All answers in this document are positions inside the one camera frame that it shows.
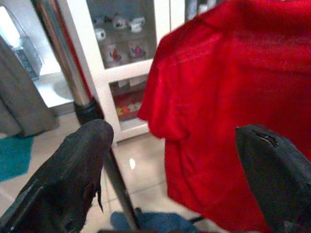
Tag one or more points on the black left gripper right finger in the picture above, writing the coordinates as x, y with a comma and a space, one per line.
279, 182

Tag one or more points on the white printed mug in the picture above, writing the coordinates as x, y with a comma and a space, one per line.
100, 34
136, 24
137, 49
113, 53
119, 22

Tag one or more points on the grey curtain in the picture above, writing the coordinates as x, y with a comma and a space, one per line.
22, 97

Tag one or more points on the glass sliding door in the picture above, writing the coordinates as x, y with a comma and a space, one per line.
14, 26

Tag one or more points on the blue cloth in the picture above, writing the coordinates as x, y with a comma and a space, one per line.
158, 222

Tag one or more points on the red t-shirt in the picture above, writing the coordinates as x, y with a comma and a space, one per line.
218, 85

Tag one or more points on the red flowered box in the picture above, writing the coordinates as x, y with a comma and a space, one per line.
126, 106

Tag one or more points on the white glass door cabinet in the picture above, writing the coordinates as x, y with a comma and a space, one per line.
121, 72

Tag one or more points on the teal floor mat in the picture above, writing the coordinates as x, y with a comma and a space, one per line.
12, 157

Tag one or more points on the chrome clothes rack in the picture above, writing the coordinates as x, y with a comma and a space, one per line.
68, 60

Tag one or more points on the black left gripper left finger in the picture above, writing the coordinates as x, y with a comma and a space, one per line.
60, 174

